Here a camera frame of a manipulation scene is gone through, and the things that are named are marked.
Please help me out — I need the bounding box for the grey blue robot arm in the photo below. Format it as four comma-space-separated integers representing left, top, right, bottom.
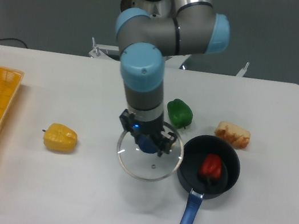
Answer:
115, 0, 230, 155

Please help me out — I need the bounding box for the black floor cable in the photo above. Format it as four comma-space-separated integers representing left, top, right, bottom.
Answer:
0, 35, 30, 49

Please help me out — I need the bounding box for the green bell pepper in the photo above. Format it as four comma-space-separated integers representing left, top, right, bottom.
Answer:
167, 99, 193, 129

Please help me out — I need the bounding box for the red bell pepper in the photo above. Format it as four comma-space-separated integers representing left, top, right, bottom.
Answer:
197, 153, 222, 185

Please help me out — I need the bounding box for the yellow bell pepper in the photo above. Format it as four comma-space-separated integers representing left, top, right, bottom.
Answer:
42, 123, 78, 153

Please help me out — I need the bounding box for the glass pot lid blue knob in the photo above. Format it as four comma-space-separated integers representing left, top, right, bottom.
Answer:
116, 122, 184, 182

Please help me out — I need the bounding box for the dark pot blue handle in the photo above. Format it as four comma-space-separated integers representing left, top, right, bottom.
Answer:
177, 135, 240, 224

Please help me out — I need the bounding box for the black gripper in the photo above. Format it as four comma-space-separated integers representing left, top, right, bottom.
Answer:
119, 109, 177, 157

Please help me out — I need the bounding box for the toasted bread piece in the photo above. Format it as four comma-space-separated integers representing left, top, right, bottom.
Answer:
214, 121, 251, 149

